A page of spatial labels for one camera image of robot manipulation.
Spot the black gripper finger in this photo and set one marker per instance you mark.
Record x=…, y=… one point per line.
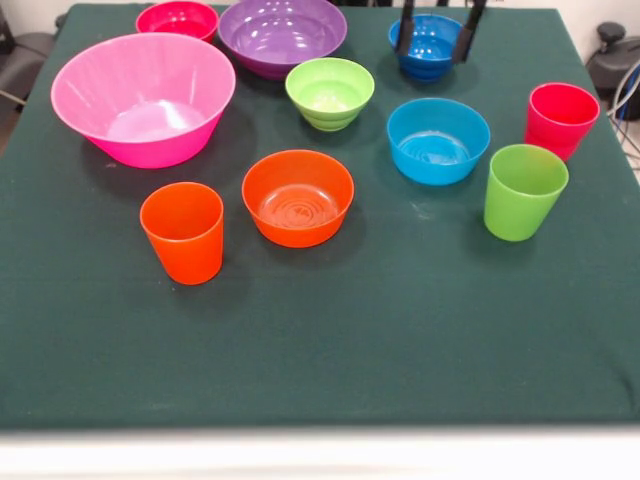
x=406, y=30
x=467, y=40

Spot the green bowl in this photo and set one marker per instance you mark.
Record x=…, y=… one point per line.
x=327, y=95

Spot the light blue bowl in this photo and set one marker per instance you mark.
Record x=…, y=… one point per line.
x=435, y=150

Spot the purple bowl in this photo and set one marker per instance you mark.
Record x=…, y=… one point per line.
x=280, y=35

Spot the small pinkish red bowl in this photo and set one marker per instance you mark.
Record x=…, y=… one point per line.
x=175, y=20

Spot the large pink bowl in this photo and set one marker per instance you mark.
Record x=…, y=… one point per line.
x=145, y=125

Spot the dark blue bowl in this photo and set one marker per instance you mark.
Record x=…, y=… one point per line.
x=431, y=47

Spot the pinkish red cup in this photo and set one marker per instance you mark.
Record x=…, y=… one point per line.
x=560, y=125

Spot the green cup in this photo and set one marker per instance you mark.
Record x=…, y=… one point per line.
x=515, y=210

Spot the orange bowl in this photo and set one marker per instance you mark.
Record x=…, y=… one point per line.
x=297, y=210

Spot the dark green tablecloth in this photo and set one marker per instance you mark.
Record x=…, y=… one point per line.
x=350, y=325

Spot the orange cup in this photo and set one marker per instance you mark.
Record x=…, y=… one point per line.
x=190, y=250

